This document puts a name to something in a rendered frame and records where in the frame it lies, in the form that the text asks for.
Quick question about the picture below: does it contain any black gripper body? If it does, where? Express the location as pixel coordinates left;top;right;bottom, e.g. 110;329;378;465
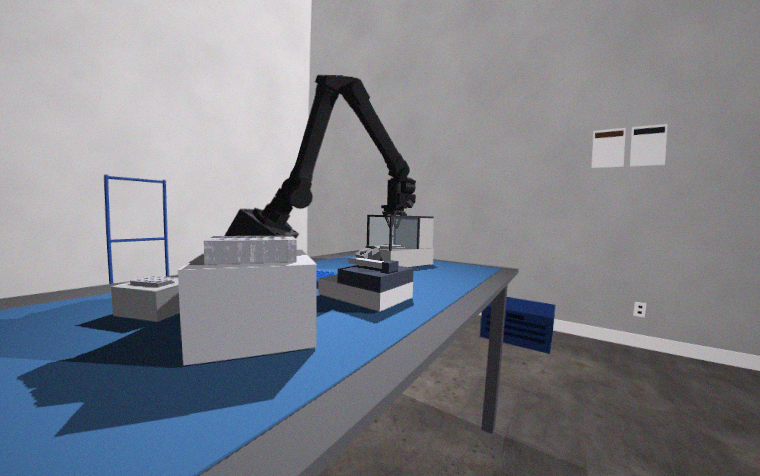
381;192;407;212

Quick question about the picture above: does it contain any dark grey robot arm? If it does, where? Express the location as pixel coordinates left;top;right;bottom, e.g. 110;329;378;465
253;75;416;232

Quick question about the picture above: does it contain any blue bench mat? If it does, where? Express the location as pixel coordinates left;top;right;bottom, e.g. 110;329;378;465
0;260;501;476

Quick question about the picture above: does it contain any blue tube rack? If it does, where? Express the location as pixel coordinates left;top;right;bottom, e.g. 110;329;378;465
317;270;334;288

